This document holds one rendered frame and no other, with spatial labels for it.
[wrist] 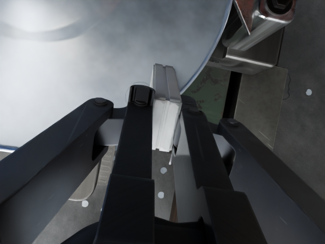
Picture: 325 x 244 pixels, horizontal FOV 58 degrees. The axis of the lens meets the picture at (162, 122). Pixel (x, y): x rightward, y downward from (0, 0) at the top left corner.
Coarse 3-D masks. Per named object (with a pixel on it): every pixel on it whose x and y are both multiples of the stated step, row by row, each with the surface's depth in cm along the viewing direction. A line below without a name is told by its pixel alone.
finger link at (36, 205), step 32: (64, 128) 11; (96, 128) 12; (32, 160) 9; (64, 160) 10; (96, 160) 13; (0, 192) 7; (32, 192) 8; (64, 192) 10; (0, 224) 7; (32, 224) 9
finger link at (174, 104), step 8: (168, 72) 19; (168, 80) 17; (176, 80) 18; (168, 88) 16; (176, 88) 16; (168, 96) 15; (176, 96) 15; (168, 104) 15; (176, 104) 15; (168, 112) 15; (176, 112) 15; (168, 120) 15; (176, 120) 15; (168, 128) 15; (160, 136) 15; (168, 136) 15; (160, 144) 16; (168, 144) 16
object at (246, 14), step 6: (234, 0) 22; (240, 0) 22; (246, 0) 22; (252, 0) 22; (240, 6) 22; (246, 6) 22; (252, 6) 22; (240, 12) 22; (246, 12) 22; (252, 12) 22; (240, 18) 22; (246, 18) 22; (252, 18) 22; (246, 24) 22; (246, 30) 22
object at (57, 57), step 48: (0, 0) 20; (48, 0) 21; (96, 0) 21; (144, 0) 22; (192, 0) 22; (0, 48) 21; (48, 48) 21; (96, 48) 22; (144, 48) 22; (192, 48) 22; (0, 96) 21; (48, 96) 21; (96, 96) 22; (0, 144) 21
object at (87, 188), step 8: (0, 152) 21; (8, 152) 21; (0, 160) 21; (96, 168) 22; (88, 176) 22; (96, 176) 22; (80, 184) 22; (88, 184) 22; (96, 184) 23; (80, 192) 22; (88, 192) 22; (80, 200) 22
